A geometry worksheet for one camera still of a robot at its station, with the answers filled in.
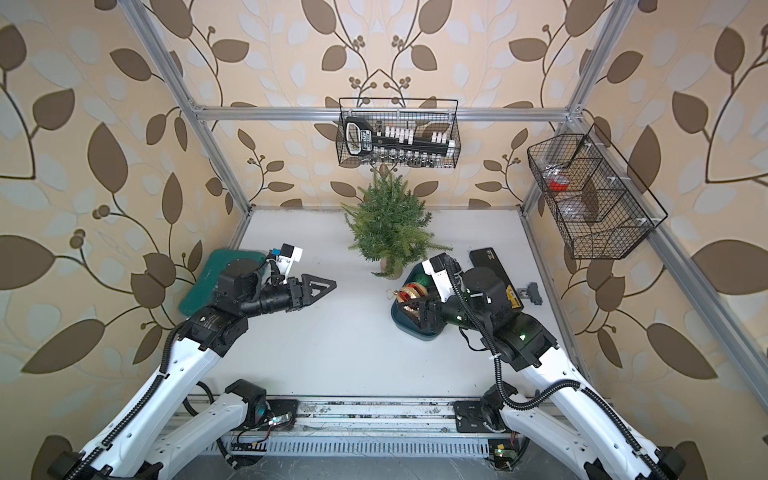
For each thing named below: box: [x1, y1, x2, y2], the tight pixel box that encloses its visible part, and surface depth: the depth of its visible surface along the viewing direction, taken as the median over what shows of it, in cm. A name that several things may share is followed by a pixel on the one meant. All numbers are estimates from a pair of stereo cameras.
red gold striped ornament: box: [393, 282, 428, 312], surface depth 64 cm
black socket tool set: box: [344, 117, 456, 165], surface depth 87 cm
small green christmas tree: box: [340, 172, 453, 280], surface depth 81 cm
